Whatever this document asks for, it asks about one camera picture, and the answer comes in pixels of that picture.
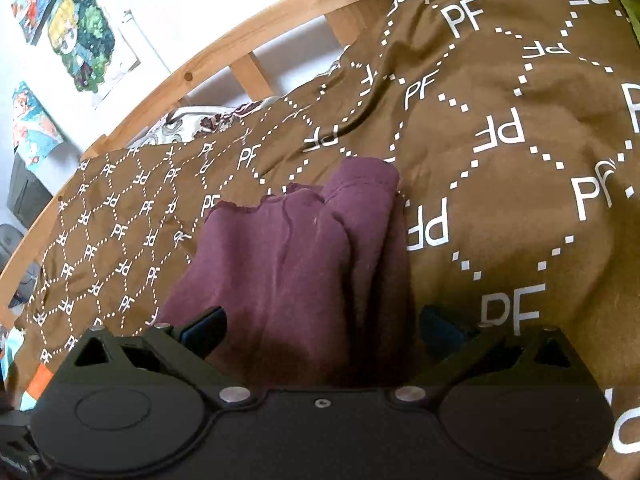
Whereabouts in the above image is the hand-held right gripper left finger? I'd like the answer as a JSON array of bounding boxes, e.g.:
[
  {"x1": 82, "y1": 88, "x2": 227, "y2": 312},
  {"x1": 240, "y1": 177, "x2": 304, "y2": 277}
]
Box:
[{"x1": 59, "y1": 305, "x2": 253, "y2": 406}]

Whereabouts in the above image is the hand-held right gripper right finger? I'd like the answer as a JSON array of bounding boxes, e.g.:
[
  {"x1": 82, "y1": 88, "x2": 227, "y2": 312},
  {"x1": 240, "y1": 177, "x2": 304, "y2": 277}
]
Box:
[{"x1": 392, "y1": 305, "x2": 585, "y2": 406}]

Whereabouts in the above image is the maroon sweater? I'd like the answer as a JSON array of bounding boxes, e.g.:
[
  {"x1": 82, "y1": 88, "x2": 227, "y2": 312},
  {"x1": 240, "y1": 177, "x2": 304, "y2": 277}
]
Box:
[{"x1": 155, "y1": 156, "x2": 432, "y2": 392}]

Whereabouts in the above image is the grey storage box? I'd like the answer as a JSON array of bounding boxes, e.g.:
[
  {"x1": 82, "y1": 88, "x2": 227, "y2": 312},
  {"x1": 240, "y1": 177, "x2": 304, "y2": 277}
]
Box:
[{"x1": 0, "y1": 222, "x2": 29, "y2": 272}]

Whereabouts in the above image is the brown printed blanket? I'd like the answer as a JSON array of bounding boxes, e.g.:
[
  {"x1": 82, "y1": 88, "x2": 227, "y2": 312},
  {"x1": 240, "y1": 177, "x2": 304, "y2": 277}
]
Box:
[{"x1": 10, "y1": 0, "x2": 640, "y2": 480}]

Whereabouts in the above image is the floral patterned pillow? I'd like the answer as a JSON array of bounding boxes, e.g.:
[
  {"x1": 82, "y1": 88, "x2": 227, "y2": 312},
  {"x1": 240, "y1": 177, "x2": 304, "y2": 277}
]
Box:
[{"x1": 145, "y1": 95, "x2": 281, "y2": 147}]

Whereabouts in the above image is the dark grey cabinet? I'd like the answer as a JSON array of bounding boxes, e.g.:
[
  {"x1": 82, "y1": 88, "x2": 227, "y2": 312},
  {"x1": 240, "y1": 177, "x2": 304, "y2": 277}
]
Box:
[{"x1": 5, "y1": 152, "x2": 54, "y2": 221}]

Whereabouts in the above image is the wooden bed frame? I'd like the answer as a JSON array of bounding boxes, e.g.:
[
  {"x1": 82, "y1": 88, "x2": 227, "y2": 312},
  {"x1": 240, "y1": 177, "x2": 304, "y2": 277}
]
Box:
[{"x1": 0, "y1": 0, "x2": 451, "y2": 321}]

